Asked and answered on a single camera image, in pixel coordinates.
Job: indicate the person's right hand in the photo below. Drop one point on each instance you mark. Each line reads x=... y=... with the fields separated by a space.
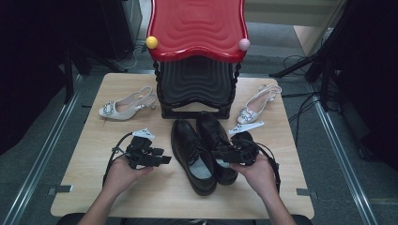
x=259 y=176

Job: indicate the red and black shoe rack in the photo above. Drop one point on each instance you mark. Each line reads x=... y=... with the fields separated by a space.
x=197 y=28

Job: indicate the wooden panel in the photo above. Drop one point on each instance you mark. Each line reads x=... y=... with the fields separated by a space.
x=308 y=39

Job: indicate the person's left hand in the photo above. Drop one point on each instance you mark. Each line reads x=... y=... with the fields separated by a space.
x=120 y=175

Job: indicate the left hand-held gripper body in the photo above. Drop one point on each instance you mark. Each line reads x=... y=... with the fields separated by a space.
x=139 y=153

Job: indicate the black metal stand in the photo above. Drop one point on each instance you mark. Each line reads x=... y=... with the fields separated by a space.
x=68 y=81

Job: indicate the person's dark clothing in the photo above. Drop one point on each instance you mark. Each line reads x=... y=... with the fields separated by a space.
x=156 y=221

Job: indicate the metal floor rail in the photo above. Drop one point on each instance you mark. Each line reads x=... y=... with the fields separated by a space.
x=344 y=162
x=47 y=145

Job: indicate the white slingback shoe crystal buckle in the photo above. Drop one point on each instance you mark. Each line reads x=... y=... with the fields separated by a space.
x=131 y=104
x=258 y=104

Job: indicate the dark curtain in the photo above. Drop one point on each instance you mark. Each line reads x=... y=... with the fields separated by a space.
x=369 y=78
x=31 y=62

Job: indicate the black leather dress shoe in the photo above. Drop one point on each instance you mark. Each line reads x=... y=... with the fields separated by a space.
x=209 y=128
x=184 y=140

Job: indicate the grey metal table bracket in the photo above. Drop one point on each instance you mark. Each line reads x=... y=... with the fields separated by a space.
x=305 y=192
x=61 y=189

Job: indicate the black tripod stand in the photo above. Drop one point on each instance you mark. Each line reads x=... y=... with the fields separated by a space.
x=294 y=67

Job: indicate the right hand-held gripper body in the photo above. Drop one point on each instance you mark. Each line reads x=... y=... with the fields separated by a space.
x=245 y=150

